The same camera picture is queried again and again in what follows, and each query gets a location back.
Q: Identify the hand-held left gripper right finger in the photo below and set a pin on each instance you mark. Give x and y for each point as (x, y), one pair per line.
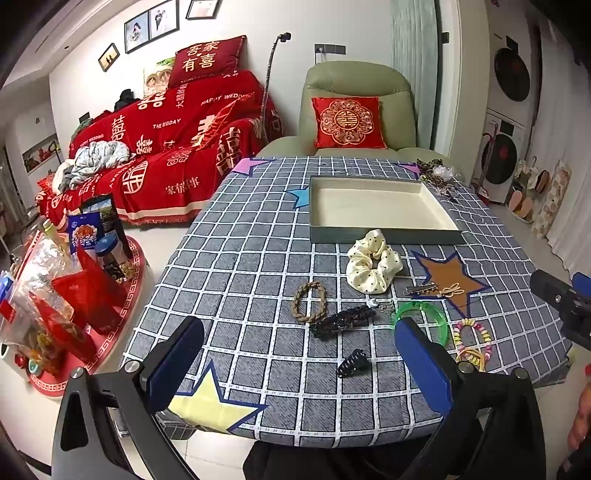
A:
(425, 364)

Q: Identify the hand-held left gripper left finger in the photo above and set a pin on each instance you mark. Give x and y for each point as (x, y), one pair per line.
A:
(178, 360)

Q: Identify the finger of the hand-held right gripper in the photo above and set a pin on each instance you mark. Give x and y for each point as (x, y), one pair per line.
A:
(551, 285)
(582, 279)

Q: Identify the gold knot hairpin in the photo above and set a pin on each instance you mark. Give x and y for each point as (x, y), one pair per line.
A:
(450, 291)

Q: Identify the cream polka dot scrunchie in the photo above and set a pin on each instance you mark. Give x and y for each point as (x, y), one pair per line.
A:
(369, 272)

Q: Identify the shallow grey tray box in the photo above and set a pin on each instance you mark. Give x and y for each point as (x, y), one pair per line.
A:
(374, 207)

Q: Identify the person's right hand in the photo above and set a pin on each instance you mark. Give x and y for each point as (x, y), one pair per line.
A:
(582, 415)

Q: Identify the green plastic bangle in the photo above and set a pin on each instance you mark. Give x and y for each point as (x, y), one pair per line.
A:
(418, 307)

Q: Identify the black claw clip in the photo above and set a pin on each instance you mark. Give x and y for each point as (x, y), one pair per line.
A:
(351, 364)

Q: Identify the dark barrette hair clip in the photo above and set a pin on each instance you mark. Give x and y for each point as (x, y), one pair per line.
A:
(418, 290)

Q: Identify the moon charm earring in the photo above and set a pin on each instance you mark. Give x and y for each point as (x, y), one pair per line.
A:
(371, 303)

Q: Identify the row of house slippers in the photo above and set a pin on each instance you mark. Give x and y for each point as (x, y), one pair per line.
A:
(549, 198)

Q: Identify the black beaded hair clip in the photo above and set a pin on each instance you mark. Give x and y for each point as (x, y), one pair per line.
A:
(341, 319)

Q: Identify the red gift packets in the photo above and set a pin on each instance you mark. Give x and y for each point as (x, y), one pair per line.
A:
(92, 295)

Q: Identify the grey checked star tablecloth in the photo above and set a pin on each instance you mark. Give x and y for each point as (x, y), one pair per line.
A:
(258, 277)

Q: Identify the jar with blue lid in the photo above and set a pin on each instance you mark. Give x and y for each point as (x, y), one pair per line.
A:
(111, 258)

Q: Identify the white washing machine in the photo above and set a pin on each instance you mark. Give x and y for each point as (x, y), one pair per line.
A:
(503, 157)

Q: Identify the person's dark clothing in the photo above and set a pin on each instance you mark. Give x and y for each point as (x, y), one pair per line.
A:
(323, 464)

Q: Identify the blue snack bag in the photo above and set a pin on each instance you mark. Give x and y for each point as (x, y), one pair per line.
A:
(85, 233)

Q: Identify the dark printed bag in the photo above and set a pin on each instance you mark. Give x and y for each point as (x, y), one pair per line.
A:
(111, 217)

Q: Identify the clear plastic snack bag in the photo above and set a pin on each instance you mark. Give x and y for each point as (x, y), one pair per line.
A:
(44, 272)

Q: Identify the white stacked dryer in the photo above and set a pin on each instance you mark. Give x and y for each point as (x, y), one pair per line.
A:
(512, 74)

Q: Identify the grey crumpled clothes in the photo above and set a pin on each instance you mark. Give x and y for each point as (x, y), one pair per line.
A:
(92, 159)

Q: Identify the red printed sofa blanket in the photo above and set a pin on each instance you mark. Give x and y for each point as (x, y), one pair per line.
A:
(161, 124)

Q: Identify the red embroidered cushion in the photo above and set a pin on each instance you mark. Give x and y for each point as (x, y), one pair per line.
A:
(348, 122)

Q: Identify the dark clothing on sofa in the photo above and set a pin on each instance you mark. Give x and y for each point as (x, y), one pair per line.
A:
(124, 99)

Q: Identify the cartoon couple picture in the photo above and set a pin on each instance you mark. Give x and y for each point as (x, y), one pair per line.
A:
(157, 78)

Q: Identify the pale green curtain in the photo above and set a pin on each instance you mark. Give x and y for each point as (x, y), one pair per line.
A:
(413, 37)

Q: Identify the green leather armchair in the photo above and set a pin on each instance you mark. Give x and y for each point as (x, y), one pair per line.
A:
(351, 83)

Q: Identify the large red printed pillow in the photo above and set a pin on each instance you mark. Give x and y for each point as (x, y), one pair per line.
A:
(207, 60)

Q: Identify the framed wedding photo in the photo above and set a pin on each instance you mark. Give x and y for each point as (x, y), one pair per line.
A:
(162, 18)
(137, 32)

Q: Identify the framed certificate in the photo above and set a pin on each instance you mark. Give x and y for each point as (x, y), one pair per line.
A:
(201, 8)

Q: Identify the landscape wall picture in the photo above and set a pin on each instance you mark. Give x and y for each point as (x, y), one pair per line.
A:
(41, 154)

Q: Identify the small black photo frame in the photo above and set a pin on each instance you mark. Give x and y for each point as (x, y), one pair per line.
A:
(109, 57)

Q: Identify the camera on flexible pole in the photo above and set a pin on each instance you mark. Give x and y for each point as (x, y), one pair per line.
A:
(271, 60)

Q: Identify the wall socket panel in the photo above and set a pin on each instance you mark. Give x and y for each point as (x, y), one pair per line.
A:
(330, 48)

